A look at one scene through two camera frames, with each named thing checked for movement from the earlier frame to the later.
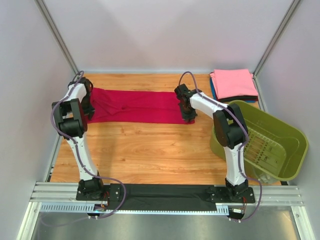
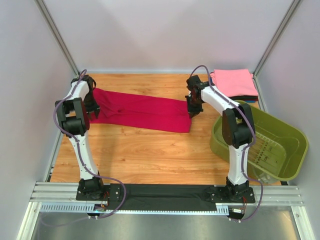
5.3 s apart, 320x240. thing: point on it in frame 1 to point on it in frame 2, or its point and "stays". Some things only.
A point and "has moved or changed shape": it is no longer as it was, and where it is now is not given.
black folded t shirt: (241, 98) stays
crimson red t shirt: (135, 106) has moved or changed shape
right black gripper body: (188, 114) to (194, 108)
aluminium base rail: (62, 197) stays
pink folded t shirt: (233, 83) stays
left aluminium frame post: (58, 34) stays
